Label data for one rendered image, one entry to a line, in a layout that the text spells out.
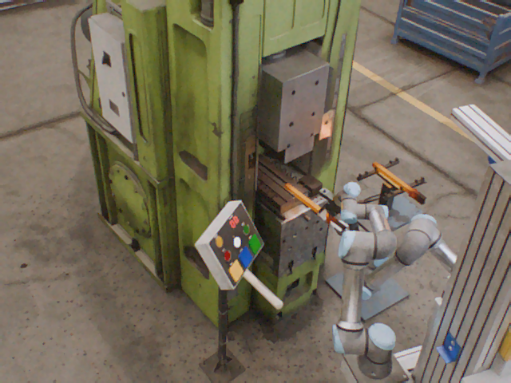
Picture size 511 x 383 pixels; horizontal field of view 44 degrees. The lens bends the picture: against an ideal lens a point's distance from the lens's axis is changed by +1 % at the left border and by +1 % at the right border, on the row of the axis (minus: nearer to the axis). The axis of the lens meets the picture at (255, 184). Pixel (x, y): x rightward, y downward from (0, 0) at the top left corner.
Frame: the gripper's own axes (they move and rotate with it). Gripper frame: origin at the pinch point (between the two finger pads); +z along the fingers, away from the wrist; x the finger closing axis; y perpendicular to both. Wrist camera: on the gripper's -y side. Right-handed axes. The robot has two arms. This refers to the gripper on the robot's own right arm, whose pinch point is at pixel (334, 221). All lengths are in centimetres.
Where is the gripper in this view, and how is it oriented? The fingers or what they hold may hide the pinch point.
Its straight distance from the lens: 329.6
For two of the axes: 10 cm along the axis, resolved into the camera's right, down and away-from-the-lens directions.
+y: -0.2, 7.7, 6.4
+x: 7.8, -3.9, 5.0
